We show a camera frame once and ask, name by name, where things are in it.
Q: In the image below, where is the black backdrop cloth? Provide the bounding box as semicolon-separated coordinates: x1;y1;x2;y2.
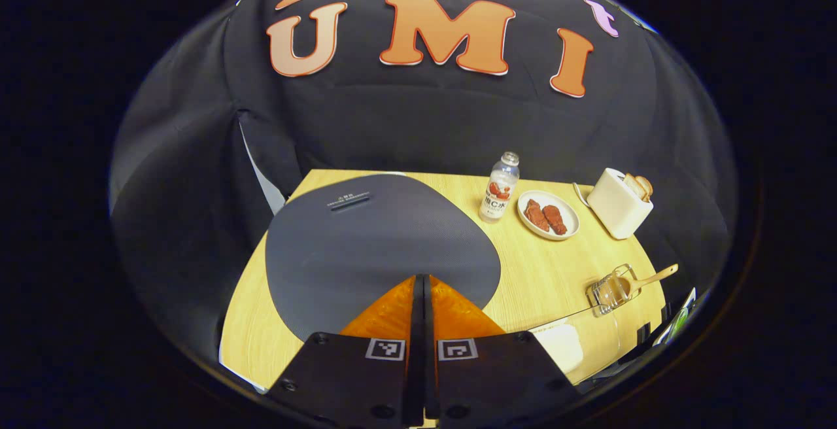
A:
108;0;740;358

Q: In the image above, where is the white toaster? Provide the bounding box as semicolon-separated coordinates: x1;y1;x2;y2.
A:
587;167;655;240

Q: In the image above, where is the wooden spoon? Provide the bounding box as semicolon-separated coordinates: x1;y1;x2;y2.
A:
598;264;679;302

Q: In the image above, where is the red meat piece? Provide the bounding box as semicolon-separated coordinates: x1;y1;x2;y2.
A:
523;199;551;232
541;205;568;235

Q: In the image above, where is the clear plastic container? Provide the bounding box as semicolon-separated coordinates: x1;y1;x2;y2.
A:
523;308;622;385

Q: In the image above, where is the white and green sheet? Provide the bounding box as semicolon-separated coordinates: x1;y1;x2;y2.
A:
654;288;697;346

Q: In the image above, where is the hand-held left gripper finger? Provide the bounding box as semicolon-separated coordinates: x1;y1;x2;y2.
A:
422;274;583;429
265;274;422;429

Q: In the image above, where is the grey steel rice cooker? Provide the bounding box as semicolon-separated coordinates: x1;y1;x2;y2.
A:
265;174;502;343

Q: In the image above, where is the clear drink bottle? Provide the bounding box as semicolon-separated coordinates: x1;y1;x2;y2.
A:
479;151;521;224

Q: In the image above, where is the white round plate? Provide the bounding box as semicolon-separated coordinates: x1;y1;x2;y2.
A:
517;190;581;241

